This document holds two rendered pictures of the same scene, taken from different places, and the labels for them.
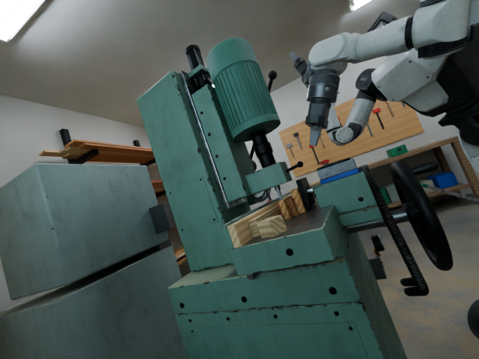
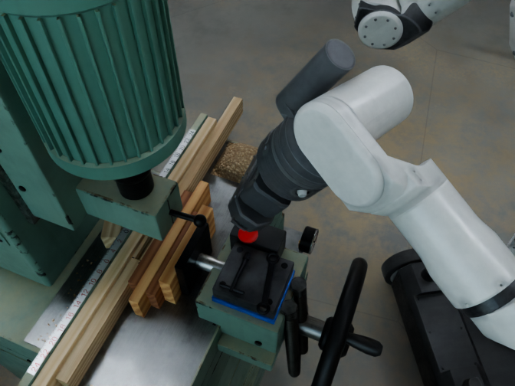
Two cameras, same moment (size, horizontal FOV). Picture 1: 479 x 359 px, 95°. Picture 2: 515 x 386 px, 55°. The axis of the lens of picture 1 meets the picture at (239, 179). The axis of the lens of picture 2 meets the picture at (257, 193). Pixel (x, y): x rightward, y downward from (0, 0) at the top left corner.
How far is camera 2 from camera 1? 0.76 m
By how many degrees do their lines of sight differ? 59
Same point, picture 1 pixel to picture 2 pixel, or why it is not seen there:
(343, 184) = (242, 324)
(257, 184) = (103, 212)
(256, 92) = (119, 106)
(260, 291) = not seen: hidden behind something
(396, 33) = (453, 296)
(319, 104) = (271, 202)
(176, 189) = not seen: outside the picture
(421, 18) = (497, 328)
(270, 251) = not seen: outside the picture
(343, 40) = (374, 198)
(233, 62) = (40, 13)
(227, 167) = (27, 178)
